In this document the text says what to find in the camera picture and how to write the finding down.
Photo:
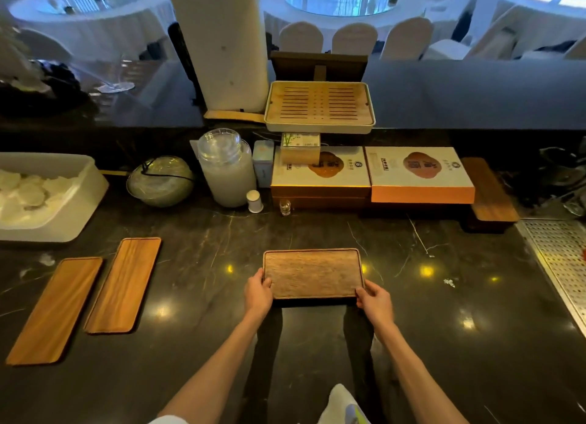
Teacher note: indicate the person's left hand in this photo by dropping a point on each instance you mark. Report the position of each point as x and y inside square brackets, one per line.
[258, 298]

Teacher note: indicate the person's right hand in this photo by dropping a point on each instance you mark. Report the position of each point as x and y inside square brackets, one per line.
[377, 307]

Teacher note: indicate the wooden tray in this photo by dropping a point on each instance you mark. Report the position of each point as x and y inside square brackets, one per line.
[123, 284]
[55, 309]
[313, 272]

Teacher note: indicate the person's right forearm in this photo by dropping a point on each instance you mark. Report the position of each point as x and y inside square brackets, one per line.
[421, 382]

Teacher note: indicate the person's left forearm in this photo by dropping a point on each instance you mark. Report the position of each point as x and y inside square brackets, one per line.
[215, 373]

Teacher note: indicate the dark marble countertop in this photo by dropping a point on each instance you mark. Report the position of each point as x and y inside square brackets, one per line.
[458, 346]

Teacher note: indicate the person's white shirt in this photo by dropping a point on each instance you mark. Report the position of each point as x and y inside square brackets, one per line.
[341, 405]

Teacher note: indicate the small white paper scrap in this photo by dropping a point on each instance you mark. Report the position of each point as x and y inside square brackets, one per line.
[46, 259]
[449, 282]

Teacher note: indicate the tiny clear shot glass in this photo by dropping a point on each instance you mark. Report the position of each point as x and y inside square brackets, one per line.
[285, 207]

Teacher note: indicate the small white bottle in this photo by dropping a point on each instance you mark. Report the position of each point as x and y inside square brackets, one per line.
[254, 202]

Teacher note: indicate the flat brown box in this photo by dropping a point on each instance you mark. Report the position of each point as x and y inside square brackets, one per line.
[320, 203]

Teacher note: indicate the clear glass lidded jar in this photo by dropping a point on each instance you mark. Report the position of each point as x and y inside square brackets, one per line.
[226, 176]

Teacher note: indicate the white and orange gift box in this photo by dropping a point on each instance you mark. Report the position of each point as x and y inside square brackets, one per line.
[421, 181]

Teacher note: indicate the pale blue carton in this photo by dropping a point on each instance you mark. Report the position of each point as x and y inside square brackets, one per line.
[264, 163]

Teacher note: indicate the white and gold-brown gift box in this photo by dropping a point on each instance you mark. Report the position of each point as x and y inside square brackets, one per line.
[352, 172]

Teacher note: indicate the round pale green lidded pot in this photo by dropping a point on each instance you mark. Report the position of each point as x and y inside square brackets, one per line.
[160, 186]

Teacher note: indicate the small beige box green print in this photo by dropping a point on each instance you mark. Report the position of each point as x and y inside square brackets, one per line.
[300, 151]

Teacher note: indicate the wooden board on dark base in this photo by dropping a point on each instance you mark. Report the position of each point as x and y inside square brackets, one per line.
[487, 190]

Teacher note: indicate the yellow wooden roll holder base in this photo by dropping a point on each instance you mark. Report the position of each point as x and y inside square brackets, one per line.
[233, 117]

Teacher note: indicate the perforated metal drain tray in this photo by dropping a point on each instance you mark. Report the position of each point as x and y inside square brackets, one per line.
[558, 254]

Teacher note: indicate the gold metal spoon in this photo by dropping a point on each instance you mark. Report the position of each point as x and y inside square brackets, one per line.
[113, 172]

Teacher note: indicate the white plastic container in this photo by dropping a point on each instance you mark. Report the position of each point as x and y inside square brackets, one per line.
[78, 213]

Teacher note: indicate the bamboo slatted tea tray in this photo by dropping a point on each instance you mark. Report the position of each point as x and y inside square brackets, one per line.
[320, 105]

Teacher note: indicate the clear glass cup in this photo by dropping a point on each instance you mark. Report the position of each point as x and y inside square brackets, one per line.
[574, 206]

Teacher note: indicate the raised dark bar top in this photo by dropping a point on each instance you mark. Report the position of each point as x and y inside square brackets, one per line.
[458, 94]

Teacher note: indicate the black metal pot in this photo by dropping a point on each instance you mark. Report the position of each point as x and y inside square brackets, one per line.
[561, 172]

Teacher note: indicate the black tall slim device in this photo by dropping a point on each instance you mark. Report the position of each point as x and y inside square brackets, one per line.
[185, 67]

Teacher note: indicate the pile of white translucent pieces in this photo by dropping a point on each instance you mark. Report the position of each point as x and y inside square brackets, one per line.
[32, 195]

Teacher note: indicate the clear wine glass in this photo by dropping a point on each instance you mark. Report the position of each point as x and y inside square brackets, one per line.
[114, 87]

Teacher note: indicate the large white paper towel roll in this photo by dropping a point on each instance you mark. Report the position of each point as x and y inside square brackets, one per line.
[219, 44]

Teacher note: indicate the group of white covered chairs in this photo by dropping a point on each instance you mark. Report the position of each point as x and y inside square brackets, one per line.
[355, 39]

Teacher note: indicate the dark rock ornament base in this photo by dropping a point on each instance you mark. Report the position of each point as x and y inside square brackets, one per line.
[64, 94]

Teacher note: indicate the white coral ornament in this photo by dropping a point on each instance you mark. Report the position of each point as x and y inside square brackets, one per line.
[18, 57]

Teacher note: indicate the white wall socket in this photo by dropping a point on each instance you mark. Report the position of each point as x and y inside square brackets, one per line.
[195, 150]

